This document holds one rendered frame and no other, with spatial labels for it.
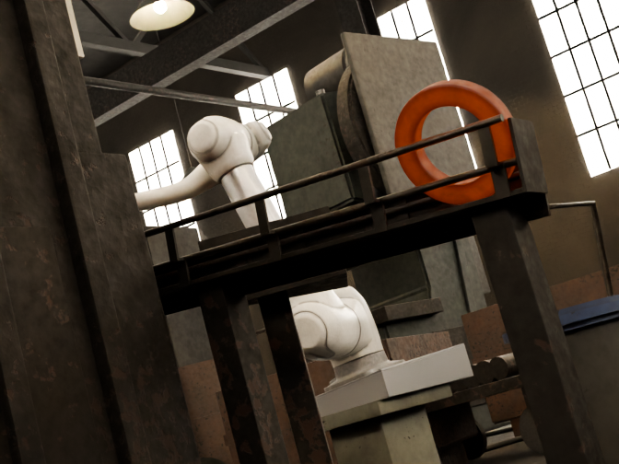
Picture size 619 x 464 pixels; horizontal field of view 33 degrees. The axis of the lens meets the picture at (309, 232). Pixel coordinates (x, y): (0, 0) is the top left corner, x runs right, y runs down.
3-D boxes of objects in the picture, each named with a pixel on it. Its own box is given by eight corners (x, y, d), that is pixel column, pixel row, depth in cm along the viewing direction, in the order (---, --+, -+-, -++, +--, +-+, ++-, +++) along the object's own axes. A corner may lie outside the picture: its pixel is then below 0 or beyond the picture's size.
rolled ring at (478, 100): (388, 90, 157) (379, 96, 155) (503, 67, 147) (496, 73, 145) (419, 204, 162) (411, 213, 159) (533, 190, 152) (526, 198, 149)
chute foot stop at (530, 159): (527, 191, 145) (510, 116, 147) (523, 192, 146) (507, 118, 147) (548, 192, 151) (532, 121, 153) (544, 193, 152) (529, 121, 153)
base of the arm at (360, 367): (354, 385, 314) (347, 367, 315) (408, 363, 300) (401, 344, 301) (313, 398, 301) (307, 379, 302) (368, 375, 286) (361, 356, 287)
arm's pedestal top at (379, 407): (372, 418, 319) (368, 405, 320) (453, 396, 298) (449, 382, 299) (298, 438, 296) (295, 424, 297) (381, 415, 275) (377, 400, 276)
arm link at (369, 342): (392, 348, 305) (366, 278, 309) (372, 352, 288) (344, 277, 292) (344, 367, 310) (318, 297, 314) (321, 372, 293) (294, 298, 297)
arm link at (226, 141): (372, 340, 288) (344, 344, 268) (324, 369, 293) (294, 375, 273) (243, 110, 306) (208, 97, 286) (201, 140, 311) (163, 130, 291)
